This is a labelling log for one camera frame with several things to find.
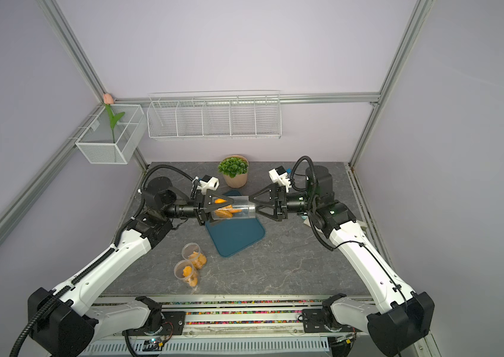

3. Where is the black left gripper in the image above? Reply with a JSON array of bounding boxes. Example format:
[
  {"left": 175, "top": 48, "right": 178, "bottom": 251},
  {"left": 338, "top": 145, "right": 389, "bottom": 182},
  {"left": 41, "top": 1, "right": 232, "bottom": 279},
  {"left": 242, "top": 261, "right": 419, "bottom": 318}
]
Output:
[{"left": 163, "top": 190, "right": 235, "bottom": 226}]

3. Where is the white wire wall shelf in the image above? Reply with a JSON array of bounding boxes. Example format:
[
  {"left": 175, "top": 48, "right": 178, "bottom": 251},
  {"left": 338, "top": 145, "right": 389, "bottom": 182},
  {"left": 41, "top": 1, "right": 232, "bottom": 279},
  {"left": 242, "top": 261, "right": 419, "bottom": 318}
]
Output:
[{"left": 147, "top": 90, "right": 282, "bottom": 140}]

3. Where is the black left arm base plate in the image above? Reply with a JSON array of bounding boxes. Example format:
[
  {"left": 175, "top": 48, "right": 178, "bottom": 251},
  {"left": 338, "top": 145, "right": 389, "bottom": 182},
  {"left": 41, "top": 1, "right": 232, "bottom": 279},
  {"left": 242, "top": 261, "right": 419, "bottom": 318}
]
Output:
[{"left": 128, "top": 310, "right": 186, "bottom": 336}]

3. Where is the green plant in pot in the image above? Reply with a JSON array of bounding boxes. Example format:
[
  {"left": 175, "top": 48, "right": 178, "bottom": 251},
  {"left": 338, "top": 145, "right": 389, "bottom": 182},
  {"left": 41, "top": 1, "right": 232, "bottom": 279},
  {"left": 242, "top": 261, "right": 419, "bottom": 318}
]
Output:
[{"left": 218, "top": 156, "right": 249, "bottom": 188}]

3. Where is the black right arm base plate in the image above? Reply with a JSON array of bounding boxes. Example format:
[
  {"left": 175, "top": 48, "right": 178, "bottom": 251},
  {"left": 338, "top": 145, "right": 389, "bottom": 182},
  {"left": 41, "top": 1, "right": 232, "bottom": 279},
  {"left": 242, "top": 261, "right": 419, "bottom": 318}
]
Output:
[{"left": 297, "top": 308, "right": 358, "bottom": 333}]

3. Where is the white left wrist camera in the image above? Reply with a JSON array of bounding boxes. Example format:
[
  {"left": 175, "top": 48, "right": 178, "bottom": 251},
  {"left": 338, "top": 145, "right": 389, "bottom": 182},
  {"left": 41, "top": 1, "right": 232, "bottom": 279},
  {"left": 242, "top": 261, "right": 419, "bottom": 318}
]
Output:
[{"left": 193, "top": 175, "right": 220, "bottom": 195}]

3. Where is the white mesh wall basket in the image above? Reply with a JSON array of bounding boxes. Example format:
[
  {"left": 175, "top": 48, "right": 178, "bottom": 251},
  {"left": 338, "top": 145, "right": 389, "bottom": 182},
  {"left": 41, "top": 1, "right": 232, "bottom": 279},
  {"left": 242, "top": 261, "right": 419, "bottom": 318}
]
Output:
[{"left": 76, "top": 104, "right": 148, "bottom": 165}]

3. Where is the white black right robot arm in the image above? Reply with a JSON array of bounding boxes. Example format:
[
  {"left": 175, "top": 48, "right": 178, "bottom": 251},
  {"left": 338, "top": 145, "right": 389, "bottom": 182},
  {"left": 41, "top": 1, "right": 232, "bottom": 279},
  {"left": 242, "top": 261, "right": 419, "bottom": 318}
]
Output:
[{"left": 249, "top": 156, "right": 435, "bottom": 356}]

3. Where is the clear cookie jar front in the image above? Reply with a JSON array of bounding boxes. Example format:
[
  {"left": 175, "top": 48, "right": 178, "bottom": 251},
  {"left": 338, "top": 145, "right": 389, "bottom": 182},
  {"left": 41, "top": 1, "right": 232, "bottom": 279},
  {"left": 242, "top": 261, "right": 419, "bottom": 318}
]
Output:
[{"left": 174, "top": 260, "right": 198, "bottom": 288}]

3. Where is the pink artificial tulip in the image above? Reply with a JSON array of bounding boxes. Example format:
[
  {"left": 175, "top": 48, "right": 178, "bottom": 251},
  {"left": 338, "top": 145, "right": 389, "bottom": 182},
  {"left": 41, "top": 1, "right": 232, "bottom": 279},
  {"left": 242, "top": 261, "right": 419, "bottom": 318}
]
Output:
[{"left": 103, "top": 93, "right": 125, "bottom": 144}]

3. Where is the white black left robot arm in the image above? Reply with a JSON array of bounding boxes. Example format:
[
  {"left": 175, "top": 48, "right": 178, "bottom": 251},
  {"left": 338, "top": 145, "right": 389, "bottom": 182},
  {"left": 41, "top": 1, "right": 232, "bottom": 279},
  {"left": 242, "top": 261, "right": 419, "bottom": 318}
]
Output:
[{"left": 10, "top": 165, "right": 234, "bottom": 356}]

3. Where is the teal plastic tray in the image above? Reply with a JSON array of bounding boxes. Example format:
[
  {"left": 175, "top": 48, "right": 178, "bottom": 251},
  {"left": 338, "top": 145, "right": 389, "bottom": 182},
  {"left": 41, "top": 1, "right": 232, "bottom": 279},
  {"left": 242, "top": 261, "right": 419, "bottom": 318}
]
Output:
[{"left": 205, "top": 190, "right": 265, "bottom": 257}]

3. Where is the clear cookie jar back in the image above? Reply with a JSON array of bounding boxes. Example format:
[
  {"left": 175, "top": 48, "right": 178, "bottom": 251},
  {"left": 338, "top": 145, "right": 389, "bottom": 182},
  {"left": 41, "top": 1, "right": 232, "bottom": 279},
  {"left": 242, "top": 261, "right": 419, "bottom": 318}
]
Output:
[{"left": 181, "top": 242, "right": 207, "bottom": 269}]

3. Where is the clear cookie jar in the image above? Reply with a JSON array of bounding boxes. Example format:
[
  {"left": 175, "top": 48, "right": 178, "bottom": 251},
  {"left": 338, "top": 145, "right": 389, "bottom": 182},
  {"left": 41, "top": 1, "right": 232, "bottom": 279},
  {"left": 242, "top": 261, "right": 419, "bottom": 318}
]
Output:
[
  {"left": 217, "top": 196, "right": 255, "bottom": 220},
  {"left": 181, "top": 242, "right": 207, "bottom": 269},
  {"left": 174, "top": 260, "right": 198, "bottom": 288}
]

